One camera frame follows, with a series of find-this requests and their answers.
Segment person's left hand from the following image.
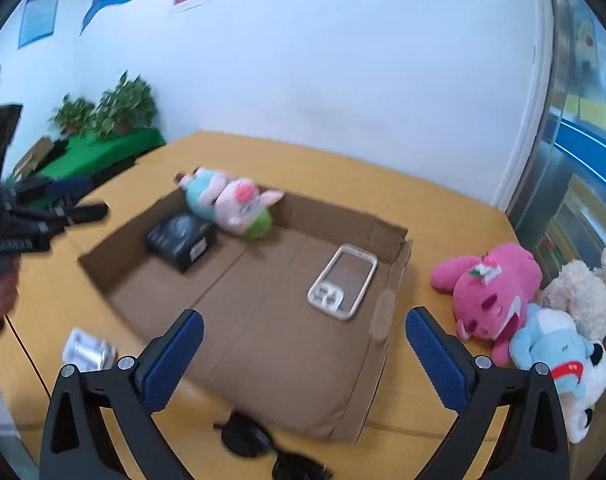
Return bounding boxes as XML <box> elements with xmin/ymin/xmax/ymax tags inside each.
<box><xmin>0</xmin><ymin>259</ymin><xmax>21</xmax><ymax>317</ymax></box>

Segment clear plastic packaging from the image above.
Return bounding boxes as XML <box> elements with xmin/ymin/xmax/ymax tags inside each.
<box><xmin>62</xmin><ymin>327</ymin><xmax>118</xmax><ymax>372</ymax></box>

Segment black sunglasses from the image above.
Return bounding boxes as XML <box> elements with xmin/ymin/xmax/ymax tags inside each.
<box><xmin>213</xmin><ymin>410</ymin><xmax>334</xmax><ymax>480</ymax></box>

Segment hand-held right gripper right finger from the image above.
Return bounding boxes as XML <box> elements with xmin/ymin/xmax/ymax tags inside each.
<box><xmin>405</xmin><ymin>307</ymin><xmax>570</xmax><ymax>480</ymax></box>

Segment blue wall poster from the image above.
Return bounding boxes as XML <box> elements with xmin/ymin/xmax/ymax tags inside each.
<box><xmin>17</xmin><ymin>0</ymin><xmax>63</xmax><ymax>51</ymax></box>

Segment wooden desktop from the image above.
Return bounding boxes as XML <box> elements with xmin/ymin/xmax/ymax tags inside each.
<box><xmin>0</xmin><ymin>130</ymin><xmax>606</xmax><ymax>480</ymax></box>

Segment metal framed glass door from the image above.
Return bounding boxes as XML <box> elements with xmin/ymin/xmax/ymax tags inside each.
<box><xmin>508</xmin><ymin>0</ymin><xmax>606</xmax><ymax>281</ymax></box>

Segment pink bear plush toy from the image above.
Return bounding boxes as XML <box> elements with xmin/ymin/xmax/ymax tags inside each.
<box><xmin>429</xmin><ymin>241</ymin><xmax>544</xmax><ymax>367</ymax></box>

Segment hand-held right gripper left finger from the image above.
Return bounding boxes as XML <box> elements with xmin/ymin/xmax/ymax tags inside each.
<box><xmin>38</xmin><ymin>308</ymin><xmax>205</xmax><ymax>480</ymax></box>

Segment small brown cardboard box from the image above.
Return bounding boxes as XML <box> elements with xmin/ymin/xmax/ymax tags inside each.
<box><xmin>12</xmin><ymin>136</ymin><xmax>55</xmax><ymax>177</ymax></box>

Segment pink pig plush toy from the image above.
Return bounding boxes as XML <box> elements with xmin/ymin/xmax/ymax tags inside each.
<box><xmin>177</xmin><ymin>165</ymin><xmax>285</xmax><ymax>239</ymax></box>

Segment clear white phone case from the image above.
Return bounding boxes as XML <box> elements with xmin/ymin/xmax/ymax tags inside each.
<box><xmin>307</xmin><ymin>243</ymin><xmax>379</xmax><ymax>322</ymax></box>

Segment small black box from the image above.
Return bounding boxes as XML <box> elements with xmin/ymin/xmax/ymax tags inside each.
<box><xmin>146</xmin><ymin>211</ymin><xmax>216</xmax><ymax>274</ymax></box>

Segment small potted green plant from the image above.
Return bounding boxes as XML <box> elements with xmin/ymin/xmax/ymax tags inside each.
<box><xmin>49</xmin><ymin>94</ymin><xmax>96</xmax><ymax>136</ymax></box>

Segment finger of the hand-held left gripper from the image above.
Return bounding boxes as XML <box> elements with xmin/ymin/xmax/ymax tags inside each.
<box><xmin>13</xmin><ymin>202</ymin><xmax>109</xmax><ymax>236</ymax></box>
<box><xmin>3</xmin><ymin>176</ymin><xmax>94</xmax><ymax>206</ymax></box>

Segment cream plush toy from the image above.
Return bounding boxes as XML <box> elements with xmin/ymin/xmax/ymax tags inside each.
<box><xmin>538</xmin><ymin>246</ymin><xmax>606</xmax><ymax>343</ymax></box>

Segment blue white dog plush toy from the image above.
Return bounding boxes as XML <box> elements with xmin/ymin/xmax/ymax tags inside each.
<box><xmin>509</xmin><ymin>307</ymin><xmax>606</xmax><ymax>443</ymax></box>

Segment large potted green plant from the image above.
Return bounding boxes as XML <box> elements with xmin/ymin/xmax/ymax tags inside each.
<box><xmin>90</xmin><ymin>71</ymin><xmax>159</xmax><ymax>141</ymax></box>

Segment green table cloth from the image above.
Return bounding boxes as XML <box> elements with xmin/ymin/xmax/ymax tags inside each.
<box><xmin>30</xmin><ymin>127</ymin><xmax>166</xmax><ymax>183</ymax></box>

